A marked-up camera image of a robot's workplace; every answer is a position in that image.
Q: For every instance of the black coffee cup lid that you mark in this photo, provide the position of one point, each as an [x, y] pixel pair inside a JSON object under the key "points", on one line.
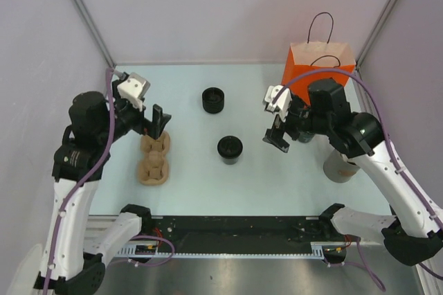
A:
{"points": [[230, 147]]}

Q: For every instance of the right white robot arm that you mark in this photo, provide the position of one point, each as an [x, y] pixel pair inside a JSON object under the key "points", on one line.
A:
{"points": [[412, 233]]}

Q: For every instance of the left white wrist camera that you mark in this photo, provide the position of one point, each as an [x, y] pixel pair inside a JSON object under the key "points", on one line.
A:
{"points": [[134, 89]]}

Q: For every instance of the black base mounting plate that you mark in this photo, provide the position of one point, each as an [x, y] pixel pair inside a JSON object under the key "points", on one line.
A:
{"points": [[244, 235]]}

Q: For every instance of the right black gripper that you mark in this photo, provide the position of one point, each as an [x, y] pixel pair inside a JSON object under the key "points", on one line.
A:
{"points": [[275, 135]]}

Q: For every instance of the grey straw holder cup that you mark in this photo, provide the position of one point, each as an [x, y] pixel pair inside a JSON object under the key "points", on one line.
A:
{"points": [[338, 168]]}

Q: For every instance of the orange paper bag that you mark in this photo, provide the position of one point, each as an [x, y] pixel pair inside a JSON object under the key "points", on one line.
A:
{"points": [[320, 53]]}

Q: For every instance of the left brown cup carrier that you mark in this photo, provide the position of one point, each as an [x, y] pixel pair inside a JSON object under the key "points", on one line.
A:
{"points": [[153, 168]]}

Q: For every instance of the single black coffee cup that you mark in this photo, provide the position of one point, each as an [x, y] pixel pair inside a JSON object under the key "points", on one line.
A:
{"points": [[230, 160]]}

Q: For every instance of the stack of black lids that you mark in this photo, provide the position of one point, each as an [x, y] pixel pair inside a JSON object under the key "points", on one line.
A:
{"points": [[213, 100]]}

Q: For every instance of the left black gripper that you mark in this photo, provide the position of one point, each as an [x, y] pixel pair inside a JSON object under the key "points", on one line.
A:
{"points": [[151, 127]]}

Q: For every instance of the stack of black cups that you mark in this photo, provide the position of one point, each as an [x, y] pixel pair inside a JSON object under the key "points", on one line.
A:
{"points": [[305, 137]]}

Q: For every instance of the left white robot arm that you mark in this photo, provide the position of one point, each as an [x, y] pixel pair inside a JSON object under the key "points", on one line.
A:
{"points": [[97, 121]]}

